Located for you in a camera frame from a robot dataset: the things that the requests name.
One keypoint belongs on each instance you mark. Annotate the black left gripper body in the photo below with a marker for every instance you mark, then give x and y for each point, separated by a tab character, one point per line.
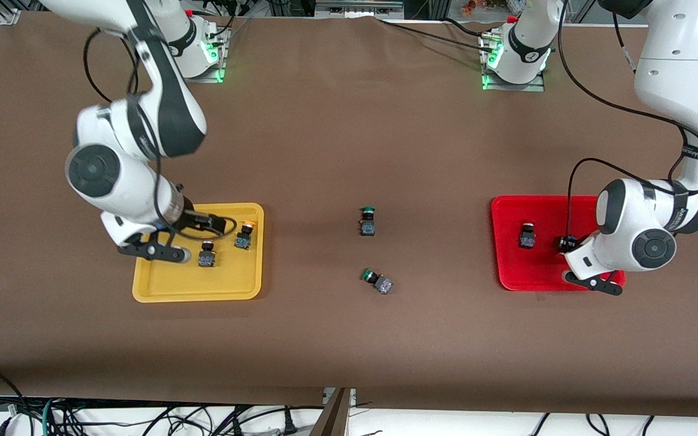
565	243

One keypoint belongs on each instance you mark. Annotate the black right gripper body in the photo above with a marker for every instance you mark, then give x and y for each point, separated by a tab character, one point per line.
194	218

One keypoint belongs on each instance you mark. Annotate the yellow push button switch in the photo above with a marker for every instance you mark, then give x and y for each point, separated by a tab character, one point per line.
206	255
243	236

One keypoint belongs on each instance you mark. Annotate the red push button switch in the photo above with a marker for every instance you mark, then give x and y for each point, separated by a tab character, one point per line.
528	236

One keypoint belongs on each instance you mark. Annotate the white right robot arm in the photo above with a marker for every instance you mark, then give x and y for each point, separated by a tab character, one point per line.
125	181

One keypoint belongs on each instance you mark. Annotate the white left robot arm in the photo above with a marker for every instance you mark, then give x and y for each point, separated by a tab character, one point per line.
676	72

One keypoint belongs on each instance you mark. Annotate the red plastic tray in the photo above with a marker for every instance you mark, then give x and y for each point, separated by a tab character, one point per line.
543	266

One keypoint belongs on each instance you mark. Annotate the yellow plastic tray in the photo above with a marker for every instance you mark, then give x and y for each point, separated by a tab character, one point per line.
228	278

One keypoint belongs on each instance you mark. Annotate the brown table mat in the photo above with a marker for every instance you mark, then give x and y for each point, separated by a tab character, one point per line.
349	151

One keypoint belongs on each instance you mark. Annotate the black power plug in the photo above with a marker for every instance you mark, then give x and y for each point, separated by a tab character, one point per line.
289	424

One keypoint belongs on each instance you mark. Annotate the grey metal box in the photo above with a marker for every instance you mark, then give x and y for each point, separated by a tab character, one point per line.
355	7

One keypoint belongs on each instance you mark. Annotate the orange decorative object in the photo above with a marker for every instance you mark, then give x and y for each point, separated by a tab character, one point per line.
469	7

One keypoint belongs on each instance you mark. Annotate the green push button switch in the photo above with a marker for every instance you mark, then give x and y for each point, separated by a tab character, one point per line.
378	281
367	223

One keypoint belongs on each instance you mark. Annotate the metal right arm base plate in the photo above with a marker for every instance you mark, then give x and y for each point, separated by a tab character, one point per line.
212	77

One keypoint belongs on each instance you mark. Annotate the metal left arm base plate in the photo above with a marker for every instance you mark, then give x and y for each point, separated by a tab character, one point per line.
537	86

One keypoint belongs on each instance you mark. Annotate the grey table post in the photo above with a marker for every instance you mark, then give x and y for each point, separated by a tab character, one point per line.
334	418

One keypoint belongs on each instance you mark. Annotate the aluminium frame profile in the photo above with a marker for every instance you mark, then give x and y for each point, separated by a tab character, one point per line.
8	15

